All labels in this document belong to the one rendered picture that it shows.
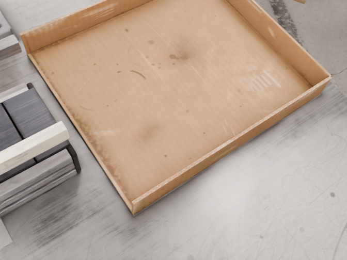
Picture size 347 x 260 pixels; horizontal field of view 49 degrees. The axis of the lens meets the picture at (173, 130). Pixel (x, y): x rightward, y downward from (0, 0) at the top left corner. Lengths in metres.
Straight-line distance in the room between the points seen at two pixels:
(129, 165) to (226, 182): 0.11
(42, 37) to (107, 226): 0.26
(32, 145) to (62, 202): 0.09
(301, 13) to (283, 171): 1.52
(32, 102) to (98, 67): 0.12
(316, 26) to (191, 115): 1.49
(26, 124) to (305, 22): 1.62
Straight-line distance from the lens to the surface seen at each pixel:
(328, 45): 1.87
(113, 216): 0.43
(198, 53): 0.54
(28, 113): 0.43
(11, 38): 0.39
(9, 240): 0.44
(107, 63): 0.52
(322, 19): 1.97
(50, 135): 0.37
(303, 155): 0.50
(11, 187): 0.40
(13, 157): 0.37
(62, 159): 0.40
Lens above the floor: 1.24
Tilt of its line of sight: 61 degrees down
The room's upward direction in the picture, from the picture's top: 12 degrees clockwise
